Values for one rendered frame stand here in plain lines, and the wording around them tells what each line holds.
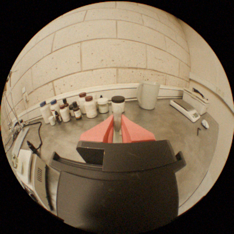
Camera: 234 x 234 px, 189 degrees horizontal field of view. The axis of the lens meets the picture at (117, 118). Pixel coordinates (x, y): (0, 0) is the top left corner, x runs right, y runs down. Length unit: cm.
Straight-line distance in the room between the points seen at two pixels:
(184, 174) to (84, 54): 72
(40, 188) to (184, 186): 41
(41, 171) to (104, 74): 57
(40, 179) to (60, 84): 52
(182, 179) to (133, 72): 62
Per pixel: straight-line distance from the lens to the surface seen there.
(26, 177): 28
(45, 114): 51
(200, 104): 78
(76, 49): 56
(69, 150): 30
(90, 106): 37
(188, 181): 31
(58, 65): 58
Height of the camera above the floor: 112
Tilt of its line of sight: 35 degrees down
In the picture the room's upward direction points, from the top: 1 degrees counter-clockwise
